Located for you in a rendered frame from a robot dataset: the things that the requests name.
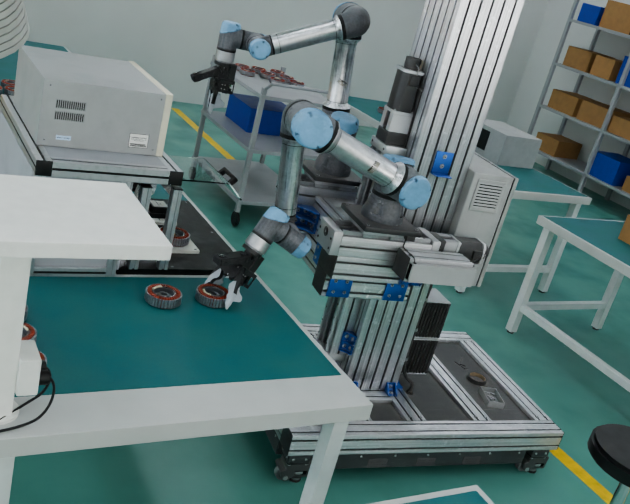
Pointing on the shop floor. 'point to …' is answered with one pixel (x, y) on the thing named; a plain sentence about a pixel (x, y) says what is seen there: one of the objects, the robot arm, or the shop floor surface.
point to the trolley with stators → (256, 131)
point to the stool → (623, 458)
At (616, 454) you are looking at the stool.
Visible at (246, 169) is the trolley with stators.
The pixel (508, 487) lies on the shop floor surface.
